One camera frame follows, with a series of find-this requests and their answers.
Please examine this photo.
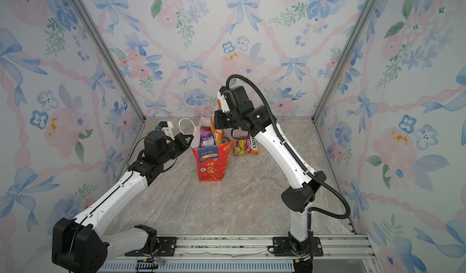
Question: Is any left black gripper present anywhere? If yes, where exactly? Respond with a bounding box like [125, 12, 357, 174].
[158, 133, 194, 167]

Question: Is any orange snack bag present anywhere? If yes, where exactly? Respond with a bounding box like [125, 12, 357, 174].
[210, 117, 223, 145]

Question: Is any pink yellow Fox's candy bag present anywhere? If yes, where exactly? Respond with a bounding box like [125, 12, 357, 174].
[234, 136, 258, 155]

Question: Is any purple Fox's candy bag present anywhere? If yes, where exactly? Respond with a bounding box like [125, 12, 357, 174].
[200, 126, 216, 148]

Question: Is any red pink paper bag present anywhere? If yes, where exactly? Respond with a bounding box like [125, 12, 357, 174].
[178, 117, 233, 182]

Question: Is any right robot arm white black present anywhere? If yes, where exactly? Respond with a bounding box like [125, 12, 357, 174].
[214, 86, 320, 256]

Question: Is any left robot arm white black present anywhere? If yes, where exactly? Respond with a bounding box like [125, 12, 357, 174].
[52, 130, 194, 273]

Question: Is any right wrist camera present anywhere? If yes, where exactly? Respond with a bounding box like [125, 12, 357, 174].
[217, 86, 230, 113]

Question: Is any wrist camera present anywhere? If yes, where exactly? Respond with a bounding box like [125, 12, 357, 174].
[217, 86, 230, 113]
[156, 121, 174, 138]

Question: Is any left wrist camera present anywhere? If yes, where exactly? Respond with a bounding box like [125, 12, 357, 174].
[156, 121, 174, 138]

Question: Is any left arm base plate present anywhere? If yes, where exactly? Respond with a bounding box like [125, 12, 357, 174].
[125, 237, 177, 257]

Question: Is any black corrugated cable conduit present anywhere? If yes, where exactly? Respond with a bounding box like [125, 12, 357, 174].
[225, 74, 352, 237]

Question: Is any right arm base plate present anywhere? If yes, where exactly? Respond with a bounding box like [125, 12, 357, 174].
[268, 236, 324, 257]

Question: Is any aluminium mounting rail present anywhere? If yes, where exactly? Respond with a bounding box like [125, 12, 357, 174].
[68, 233, 383, 273]

